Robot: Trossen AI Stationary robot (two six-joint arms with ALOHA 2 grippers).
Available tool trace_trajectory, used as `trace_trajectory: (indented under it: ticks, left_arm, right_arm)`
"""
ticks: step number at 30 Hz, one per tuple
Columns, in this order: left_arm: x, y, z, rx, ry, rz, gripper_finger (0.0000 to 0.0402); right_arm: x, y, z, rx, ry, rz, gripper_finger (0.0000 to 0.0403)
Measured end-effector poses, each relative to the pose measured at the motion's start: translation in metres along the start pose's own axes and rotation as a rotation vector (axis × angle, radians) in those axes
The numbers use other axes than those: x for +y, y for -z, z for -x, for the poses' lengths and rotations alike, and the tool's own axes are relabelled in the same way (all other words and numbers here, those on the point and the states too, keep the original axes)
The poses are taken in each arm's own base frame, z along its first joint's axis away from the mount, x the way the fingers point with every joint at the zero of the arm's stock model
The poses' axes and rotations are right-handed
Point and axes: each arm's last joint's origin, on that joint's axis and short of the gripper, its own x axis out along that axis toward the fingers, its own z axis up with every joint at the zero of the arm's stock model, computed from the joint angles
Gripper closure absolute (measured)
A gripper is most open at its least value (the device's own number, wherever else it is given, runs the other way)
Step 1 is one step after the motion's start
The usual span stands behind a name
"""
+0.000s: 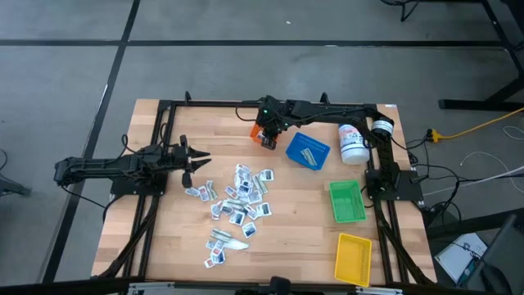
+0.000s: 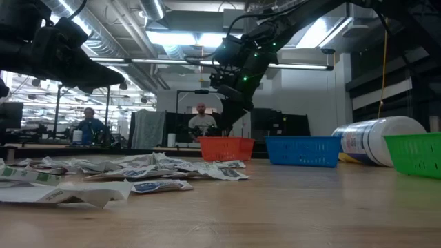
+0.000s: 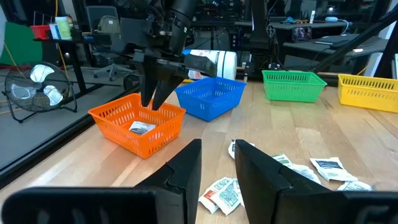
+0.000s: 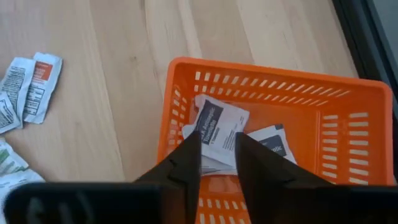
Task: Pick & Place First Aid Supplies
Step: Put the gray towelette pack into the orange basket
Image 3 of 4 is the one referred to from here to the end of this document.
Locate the olive backpack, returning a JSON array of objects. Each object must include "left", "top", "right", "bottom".
[{"left": 96, "top": 14, "right": 121, "bottom": 34}]

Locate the orange plastic basket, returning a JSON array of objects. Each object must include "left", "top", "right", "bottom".
[{"left": 88, "top": 92, "right": 187, "bottom": 159}]

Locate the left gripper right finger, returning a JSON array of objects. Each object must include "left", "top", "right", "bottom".
[{"left": 234, "top": 139, "right": 343, "bottom": 224}]

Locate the dark grey desk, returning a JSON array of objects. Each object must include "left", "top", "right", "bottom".
[{"left": 282, "top": 34, "right": 389, "bottom": 62}]

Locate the white printed packet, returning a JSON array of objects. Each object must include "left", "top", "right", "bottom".
[
  {"left": 214, "top": 177, "right": 246, "bottom": 217},
  {"left": 129, "top": 120, "right": 157, "bottom": 136},
  {"left": 228, "top": 139, "right": 256, "bottom": 160},
  {"left": 271, "top": 152, "right": 294, "bottom": 168}
]

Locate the black floor fan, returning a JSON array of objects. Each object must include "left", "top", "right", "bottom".
[{"left": 1, "top": 60, "right": 78, "bottom": 124}]

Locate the yellow plastic basket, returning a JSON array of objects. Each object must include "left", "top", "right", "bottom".
[{"left": 337, "top": 73, "right": 398, "bottom": 114}]

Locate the white packet blue print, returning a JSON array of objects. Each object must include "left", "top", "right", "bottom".
[{"left": 309, "top": 156, "right": 359, "bottom": 182}]

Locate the green panel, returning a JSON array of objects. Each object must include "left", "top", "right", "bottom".
[{"left": 0, "top": 21, "right": 44, "bottom": 66}]

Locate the thin yellow cable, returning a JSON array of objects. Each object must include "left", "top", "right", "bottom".
[{"left": 54, "top": 0, "right": 68, "bottom": 80}]

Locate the white paper strip packet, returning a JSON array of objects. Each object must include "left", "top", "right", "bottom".
[{"left": 289, "top": 163, "right": 322, "bottom": 185}]

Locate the green white container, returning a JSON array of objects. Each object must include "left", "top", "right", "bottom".
[{"left": 55, "top": 16, "right": 73, "bottom": 40}]

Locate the small dark screen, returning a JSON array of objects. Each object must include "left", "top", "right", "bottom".
[{"left": 291, "top": 26, "right": 313, "bottom": 44}]

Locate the red plastic bin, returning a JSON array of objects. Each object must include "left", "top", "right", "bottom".
[{"left": 29, "top": 24, "right": 51, "bottom": 40}]

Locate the black side table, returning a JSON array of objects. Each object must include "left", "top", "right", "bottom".
[{"left": 32, "top": 36, "right": 105, "bottom": 95}]

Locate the grey office chair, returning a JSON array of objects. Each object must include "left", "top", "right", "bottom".
[{"left": 85, "top": 5, "right": 135, "bottom": 82}]

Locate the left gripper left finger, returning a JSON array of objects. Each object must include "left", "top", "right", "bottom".
[{"left": 136, "top": 139, "right": 202, "bottom": 224}]

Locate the white wipes canister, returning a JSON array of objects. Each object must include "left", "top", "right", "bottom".
[{"left": 182, "top": 49, "right": 238, "bottom": 81}]

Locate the blue white box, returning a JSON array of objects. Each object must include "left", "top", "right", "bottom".
[{"left": 49, "top": 22, "right": 62, "bottom": 40}]

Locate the dark laptop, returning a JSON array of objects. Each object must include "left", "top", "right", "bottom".
[{"left": 313, "top": 33, "right": 382, "bottom": 48}]

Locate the long dark desk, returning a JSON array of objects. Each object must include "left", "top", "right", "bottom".
[{"left": 234, "top": 19, "right": 354, "bottom": 32}]

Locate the blue plastic basket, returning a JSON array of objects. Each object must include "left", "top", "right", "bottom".
[{"left": 174, "top": 76, "right": 248, "bottom": 123}]

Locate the green plastic basket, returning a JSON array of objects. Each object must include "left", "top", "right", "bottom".
[{"left": 261, "top": 70, "right": 328, "bottom": 103}]

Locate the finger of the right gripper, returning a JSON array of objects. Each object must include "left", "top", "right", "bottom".
[
  {"left": 151, "top": 72, "right": 185, "bottom": 111},
  {"left": 141, "top": 63, "right": 159, "bottom": 108}
]

